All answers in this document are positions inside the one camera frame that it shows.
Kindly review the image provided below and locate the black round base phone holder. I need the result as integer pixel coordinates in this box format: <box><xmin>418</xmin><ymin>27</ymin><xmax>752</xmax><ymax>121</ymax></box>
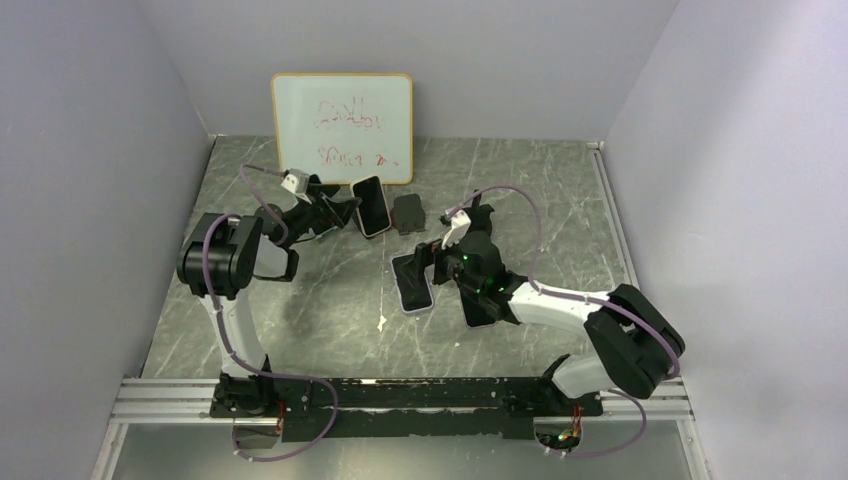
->
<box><xmin>461</xmin><ymin>204</ymin><xmax>495</xmax><ymax>243</ymax></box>

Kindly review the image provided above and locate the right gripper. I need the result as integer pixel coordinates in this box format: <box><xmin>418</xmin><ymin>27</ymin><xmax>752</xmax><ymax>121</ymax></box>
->
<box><xmin>398</xmin><ymin>228</ymin><xmax>484</xmax><ymax>294</ymax></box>

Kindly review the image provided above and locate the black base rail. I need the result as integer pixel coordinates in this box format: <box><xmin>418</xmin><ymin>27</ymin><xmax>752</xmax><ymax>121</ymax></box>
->
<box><xmin>109</xmin><ymin>377</ymin><xmax>693</xmax><ymax>442</ymax></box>

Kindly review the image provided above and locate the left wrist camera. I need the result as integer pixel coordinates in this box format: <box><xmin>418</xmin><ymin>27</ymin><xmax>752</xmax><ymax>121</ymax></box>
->
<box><xmin>281</xmin><ymin>169</ymin><xmax>312</xmax><ymax>203</ymax></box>

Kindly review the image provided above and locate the yellow framed whiteboard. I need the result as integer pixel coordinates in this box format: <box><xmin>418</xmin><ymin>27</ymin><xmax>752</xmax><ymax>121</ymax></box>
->
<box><xmin>270</xmin><ymin>72</ymin><xmax>414</xmax><ymax>185</ymax></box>

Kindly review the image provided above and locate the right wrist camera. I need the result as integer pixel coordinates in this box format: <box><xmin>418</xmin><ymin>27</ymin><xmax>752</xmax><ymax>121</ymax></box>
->
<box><xmin>441</xmin><ymin>209</ymin><xmax>472</xmax><ymax>250</ymax></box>

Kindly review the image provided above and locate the phone with pink case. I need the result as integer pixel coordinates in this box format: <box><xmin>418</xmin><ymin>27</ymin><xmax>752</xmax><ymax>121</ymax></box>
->
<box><xmin>460</xmin><ymin>292</ymin><xmax>498</xmax><ymax>328</ymax></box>

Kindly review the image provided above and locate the phone with beige case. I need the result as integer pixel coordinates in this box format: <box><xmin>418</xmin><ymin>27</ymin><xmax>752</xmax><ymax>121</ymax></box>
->
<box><xmin>350</xmin><ymin>176</ymin><xmax>391</xmax><ymax>239</ymax></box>

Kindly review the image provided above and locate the phone with lilac case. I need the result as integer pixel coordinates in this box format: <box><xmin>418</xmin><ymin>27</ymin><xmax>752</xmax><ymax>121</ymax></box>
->
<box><xmin>391</xmin><ymin>254</ymin><xmax>434</xmax><ymax>314</ymax></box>

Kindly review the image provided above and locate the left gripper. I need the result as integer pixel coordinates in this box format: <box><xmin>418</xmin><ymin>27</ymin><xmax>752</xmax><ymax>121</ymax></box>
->
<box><xmin>283</xmin><ymin>183</ymin><xmax>362</xmax><ymax>247</ymax></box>

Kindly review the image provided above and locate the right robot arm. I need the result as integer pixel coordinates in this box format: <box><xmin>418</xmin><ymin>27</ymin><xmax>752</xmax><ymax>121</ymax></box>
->
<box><xmin>391</xmin><ymin>231</ymin><xmax>685</xmax><ymax>414</ymax></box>

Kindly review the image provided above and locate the dark grey metal phone stand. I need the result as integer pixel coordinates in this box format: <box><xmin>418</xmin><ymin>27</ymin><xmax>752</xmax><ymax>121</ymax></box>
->
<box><xmin>390</xmin><ymin>193</ymin><xmax>426</xmax><ymax>235</ymax></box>

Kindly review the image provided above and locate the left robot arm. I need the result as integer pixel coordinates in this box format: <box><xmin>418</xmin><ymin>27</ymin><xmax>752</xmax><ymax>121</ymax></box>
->
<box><xmin>176</xmin><ymin>183</ymin><xmax>361</xmax><ymax>416</ymax></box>

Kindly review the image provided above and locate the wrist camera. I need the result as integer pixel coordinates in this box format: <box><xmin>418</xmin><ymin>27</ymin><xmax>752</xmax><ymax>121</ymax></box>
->
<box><xmin>281</xmin><ymin>169</ymin><xmax>312</xmax><ymax>203</ymax></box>
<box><xmin>441</xmin><ymin>209</ymin><xmax>472</xmax><ymax>250</ymax></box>

